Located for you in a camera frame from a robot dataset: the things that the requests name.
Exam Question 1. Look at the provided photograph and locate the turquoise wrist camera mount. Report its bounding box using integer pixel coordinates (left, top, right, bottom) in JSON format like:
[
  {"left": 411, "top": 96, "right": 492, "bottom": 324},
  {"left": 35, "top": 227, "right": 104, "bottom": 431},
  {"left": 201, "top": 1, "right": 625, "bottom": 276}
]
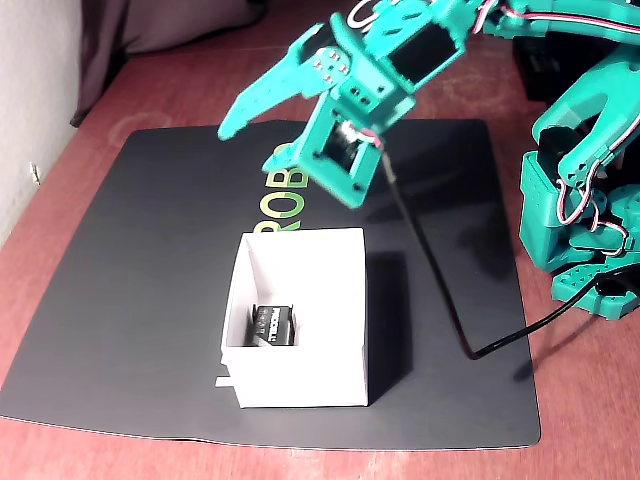
[{"left": 294, "top": 94, "right": 386, "bottom": 209}]

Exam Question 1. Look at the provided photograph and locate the black servo motor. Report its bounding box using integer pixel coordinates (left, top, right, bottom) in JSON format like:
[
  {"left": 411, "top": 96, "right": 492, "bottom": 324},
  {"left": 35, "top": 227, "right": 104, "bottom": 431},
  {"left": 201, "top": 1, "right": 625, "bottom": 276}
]
[{"left": 244, "top": 303, "right": 301, "bottom": 349}]

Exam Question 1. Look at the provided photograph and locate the turquoise gripper with servo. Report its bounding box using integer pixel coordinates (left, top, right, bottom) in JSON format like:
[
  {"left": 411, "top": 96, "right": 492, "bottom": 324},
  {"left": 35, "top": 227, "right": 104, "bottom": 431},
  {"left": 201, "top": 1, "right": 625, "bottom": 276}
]
[{"left": 218, "top": 0, "right": 471, "bottom": 174}]

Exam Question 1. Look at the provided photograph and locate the dark grey cloth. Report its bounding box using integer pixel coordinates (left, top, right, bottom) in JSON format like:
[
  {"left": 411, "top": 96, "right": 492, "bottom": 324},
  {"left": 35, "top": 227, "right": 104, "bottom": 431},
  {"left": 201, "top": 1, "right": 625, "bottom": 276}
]
[{"left": 69, "top": 0, "right": 271, "bottom": 129}]

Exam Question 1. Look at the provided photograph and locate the black camera cable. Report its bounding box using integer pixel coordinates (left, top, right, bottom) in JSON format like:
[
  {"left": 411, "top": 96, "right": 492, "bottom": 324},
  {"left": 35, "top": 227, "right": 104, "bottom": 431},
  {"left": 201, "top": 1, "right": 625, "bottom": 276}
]
[{"left": 379, "top": 142, "right": 640, "bottom": 361}]

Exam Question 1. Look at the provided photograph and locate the white open paper box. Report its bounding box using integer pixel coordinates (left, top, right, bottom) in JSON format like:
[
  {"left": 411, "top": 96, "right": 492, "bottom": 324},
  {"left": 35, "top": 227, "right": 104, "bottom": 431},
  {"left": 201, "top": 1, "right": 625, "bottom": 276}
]
[{"left": 214, "top": 227, "right": 370, "bottom": 410}]

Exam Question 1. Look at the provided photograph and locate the white red base servo wire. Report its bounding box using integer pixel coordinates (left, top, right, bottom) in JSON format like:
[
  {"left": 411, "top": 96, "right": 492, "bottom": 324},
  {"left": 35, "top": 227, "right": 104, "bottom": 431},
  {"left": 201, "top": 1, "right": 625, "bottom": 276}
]
[{"left": 554, "top": 144, "right": 631, "bottom": 259}]

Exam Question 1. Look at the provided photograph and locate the black device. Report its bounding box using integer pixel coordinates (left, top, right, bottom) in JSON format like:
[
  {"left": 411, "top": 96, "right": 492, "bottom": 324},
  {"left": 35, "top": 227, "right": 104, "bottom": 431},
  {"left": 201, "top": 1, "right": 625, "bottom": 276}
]
[{"left": 513, "top": 37, "right": 571, "bottom": 101}]

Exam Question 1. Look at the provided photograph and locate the white red gripper servo wire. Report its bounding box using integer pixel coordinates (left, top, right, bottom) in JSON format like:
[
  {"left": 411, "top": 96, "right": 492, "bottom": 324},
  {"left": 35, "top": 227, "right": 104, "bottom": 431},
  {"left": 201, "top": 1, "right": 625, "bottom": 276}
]
[{"left": 349, "top": 0, "right": 389, "bottom": 29}]

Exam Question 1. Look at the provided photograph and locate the black mat with ROBO print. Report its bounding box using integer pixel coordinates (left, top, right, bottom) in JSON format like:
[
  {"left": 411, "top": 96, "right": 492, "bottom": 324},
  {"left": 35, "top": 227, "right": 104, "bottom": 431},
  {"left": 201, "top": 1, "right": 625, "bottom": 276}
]
[{"left": 0, "top": 118, "right": 543, "bottom": 450}]

